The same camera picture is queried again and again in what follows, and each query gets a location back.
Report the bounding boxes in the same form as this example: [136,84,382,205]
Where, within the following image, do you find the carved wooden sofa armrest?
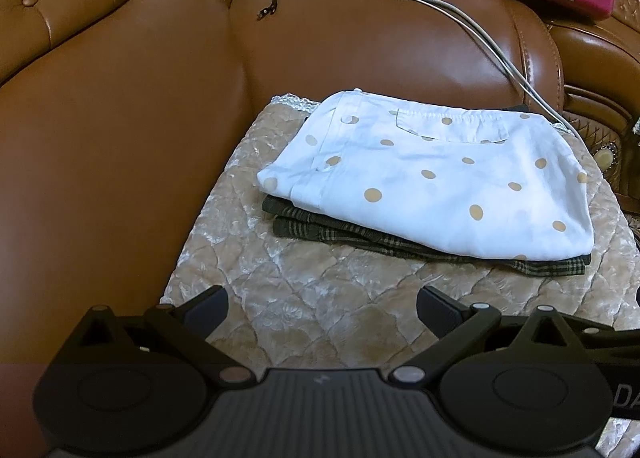
[542,0,640,229]

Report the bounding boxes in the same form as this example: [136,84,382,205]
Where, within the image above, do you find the white cable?
[300,0,571,131]

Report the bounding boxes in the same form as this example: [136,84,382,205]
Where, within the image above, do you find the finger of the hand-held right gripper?
[570,322,640,356]

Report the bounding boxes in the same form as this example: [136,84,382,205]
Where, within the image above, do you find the brown leather sofa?
[0,0,566,369]

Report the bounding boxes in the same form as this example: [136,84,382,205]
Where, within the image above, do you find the white polka dot garment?
[257,88,595,260]

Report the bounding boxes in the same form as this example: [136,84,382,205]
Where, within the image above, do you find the beige quilted seat mat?
[160,94,640,458]

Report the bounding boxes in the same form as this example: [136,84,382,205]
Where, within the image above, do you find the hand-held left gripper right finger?
[392,285,583,385]

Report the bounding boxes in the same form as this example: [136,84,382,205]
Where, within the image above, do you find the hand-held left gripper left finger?
[70,285,256,385]

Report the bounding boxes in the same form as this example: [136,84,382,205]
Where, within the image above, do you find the dark plaid garment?
[261,106,592,279]

